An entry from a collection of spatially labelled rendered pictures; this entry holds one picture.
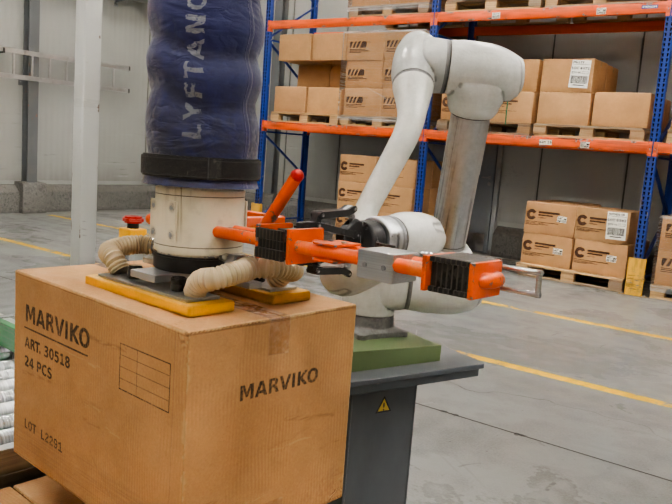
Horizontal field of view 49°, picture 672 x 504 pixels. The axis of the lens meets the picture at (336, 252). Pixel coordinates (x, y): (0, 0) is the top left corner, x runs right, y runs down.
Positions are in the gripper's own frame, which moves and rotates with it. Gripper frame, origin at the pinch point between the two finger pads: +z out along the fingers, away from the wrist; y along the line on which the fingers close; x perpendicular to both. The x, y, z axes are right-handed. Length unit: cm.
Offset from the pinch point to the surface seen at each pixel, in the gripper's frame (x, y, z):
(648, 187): 176, -6, -697
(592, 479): 22, 113, -214
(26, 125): 986, -20, -431
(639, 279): 172, 89, -693
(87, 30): 348, -79, -159
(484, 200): 429, 32, -808
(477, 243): 433, 93, -808
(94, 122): 349, -23, -166
